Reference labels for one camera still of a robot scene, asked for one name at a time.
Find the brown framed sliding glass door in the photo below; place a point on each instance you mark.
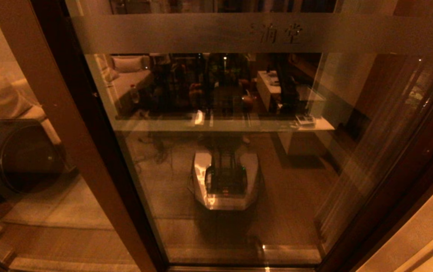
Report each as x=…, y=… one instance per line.
x=295, y=189

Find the brown framed fixed glass panel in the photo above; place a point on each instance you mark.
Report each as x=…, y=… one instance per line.
x=69, y=113

